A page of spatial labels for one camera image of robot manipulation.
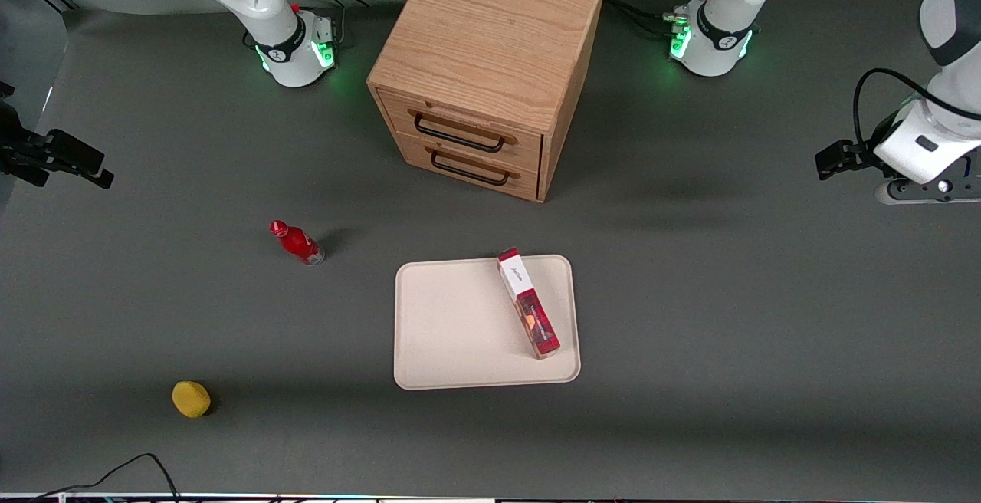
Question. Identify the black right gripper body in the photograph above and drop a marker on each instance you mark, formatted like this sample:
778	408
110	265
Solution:
23	152

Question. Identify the red cookie box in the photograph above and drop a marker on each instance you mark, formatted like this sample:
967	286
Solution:
530	307

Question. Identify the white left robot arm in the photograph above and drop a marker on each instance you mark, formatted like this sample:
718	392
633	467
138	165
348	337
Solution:
720	4

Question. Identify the beige rectangular tray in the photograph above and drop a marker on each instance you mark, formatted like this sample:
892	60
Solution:
460	327

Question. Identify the red plastic bottle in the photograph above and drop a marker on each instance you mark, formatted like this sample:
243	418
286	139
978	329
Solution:
299	244

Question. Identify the yellow sponge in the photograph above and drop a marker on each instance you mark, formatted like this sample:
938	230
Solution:
191	399

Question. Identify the wooden drawer front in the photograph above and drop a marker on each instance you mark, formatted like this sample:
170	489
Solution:
467	123
475	166

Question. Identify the wooden drawer cabinet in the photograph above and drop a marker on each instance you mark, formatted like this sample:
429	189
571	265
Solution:
490	35

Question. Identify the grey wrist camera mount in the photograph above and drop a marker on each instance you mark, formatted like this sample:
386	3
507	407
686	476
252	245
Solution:
931	190

